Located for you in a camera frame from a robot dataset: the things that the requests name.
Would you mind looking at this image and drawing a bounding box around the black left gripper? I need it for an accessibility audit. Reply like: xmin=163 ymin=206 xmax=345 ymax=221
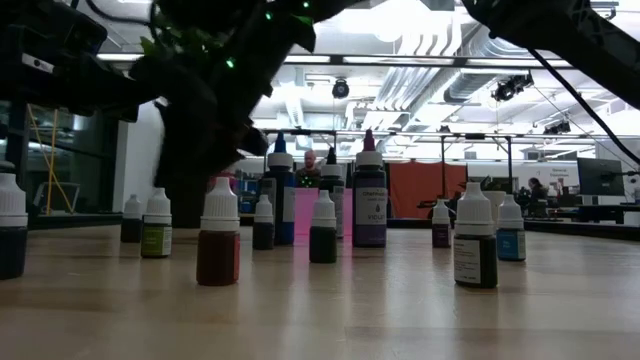
xmin=0 ymin=0 xmax=161 ymax=124

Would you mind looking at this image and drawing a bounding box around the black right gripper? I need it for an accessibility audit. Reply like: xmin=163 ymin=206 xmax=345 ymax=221
xmin=130 ymin=53 xmax=275 ymax=187

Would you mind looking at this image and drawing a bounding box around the large pink food coloring bottle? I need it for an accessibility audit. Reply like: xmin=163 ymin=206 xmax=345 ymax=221
xmin=207 ymin=169 xmax=240 ymax=197

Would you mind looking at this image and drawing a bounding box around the small green-labelled dropper bottle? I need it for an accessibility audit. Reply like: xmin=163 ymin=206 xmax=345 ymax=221
xmin=140 ymin=187 xmax=174 ymax=260

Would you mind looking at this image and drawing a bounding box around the small navy dropper bottle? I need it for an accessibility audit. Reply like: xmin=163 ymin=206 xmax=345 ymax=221
xmin=0 ymin=172 xmax=29 ymax=280
xmin=251 ymin=193 xmax=276 ymax=251

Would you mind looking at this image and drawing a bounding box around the large blue food coloring bottle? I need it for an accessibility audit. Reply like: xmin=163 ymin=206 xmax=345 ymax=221
xmin=260 ymin=131 xmax=297 ymax=246

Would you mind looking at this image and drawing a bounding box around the large black food coloring bottle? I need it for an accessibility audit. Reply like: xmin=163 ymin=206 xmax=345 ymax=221
xmin=318 ymin=147 xmax=346 ymax=239

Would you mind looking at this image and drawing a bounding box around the small red-brown dropper bottle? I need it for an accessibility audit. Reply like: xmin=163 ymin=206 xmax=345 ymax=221
xmin=195 ymin=176 xmax=241 ymax=287

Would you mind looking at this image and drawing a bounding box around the small dark green dropper bottle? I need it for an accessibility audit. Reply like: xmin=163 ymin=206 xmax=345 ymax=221
xmin=308 ymin=189 xmax=339 ymax=265

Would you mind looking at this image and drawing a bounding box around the large violet food coloring bottle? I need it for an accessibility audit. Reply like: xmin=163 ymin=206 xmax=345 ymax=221
xmin=351 ymin=128 xmax=388 ymax=249

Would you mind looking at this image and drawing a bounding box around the small purple dropper bottle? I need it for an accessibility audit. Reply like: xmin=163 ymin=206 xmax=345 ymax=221
xmin=431 ymin=198 xmax=452 ymax=249

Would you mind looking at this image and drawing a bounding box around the small white-labelled dark dropper bottle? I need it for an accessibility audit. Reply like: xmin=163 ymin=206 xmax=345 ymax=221
xmin=453 ymin=181 xmax=499 ymax=290

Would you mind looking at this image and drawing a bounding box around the small blue-labelled dropper bottle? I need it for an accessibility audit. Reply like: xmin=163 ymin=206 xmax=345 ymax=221
xmin=496 ymin=193 xmax=528 ymax=263

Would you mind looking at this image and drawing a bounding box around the leafy plant in black pot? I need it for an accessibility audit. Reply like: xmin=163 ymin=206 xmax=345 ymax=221
xmin=138 ymin=12 xmax=315 ymax=229

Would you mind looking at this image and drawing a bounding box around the person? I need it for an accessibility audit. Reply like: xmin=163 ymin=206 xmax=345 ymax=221
xmin=525 ymin=176 xmax=550 ymax=217
xmin=295 ymin=148 xmax=324 ymax=189

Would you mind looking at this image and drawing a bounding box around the pink translucent plastic bin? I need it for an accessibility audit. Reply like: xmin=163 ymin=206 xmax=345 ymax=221
xmin=293 ymin=187 xmax=355 ymax=247

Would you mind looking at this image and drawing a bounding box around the long ceiling light bar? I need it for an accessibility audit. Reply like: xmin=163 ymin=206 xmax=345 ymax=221
xmin=96 ymin=52 xmax=574 ymax=69

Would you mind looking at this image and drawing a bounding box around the succulent in white pot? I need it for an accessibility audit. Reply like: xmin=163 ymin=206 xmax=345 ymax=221
xmin=479 ymin=174 xmax=507 ymax=226

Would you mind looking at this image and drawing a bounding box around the black stage light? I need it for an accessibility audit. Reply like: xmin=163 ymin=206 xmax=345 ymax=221
xmin=491 ymin=73 xmax=535 ymax=104

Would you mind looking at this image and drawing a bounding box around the black computer monitor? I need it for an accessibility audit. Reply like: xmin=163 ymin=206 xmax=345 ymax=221
xmin=576 ymin=157 xmax=626 ymax=198

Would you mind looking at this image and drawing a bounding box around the yellow extension cable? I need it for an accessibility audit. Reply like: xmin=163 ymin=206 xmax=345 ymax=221
xmin=47 ymin=108 xmax=59 ymax=217
xmin=27 ymin=103 xmax=75 ymax=216

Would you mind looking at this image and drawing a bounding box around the orange partition wall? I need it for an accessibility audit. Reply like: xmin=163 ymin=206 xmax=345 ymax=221
xmin=388 ymin=161 xmax=469 ymax=220

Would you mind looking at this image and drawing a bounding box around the black metal workstation frame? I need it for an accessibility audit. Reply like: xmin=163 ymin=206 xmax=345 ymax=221
xmin=262 ymin=128 xmax=514 ymax=201

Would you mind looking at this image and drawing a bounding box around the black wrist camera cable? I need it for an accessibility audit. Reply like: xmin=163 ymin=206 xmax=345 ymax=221
xmin=527 ymin=47 xmax=640 ymax=166

